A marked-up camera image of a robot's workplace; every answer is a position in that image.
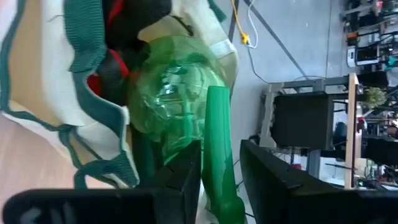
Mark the small background potted plant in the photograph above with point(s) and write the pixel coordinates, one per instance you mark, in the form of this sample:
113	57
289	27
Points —
374	98

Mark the red black gardening glove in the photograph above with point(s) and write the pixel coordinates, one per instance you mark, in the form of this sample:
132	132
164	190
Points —
136	15

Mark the green spray bottle white head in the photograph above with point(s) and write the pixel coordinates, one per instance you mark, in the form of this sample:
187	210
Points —
174	93

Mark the background workstation table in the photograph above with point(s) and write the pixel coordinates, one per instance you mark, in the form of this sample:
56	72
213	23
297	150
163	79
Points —
301	121

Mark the cream gardening bag green trim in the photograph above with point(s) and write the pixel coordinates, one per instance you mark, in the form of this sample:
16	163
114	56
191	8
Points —
40	77

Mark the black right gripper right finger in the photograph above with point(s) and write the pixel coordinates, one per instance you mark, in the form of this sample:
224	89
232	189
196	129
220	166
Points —
280	199

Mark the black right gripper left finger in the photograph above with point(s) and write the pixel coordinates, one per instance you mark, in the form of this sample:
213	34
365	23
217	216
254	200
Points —
174	193

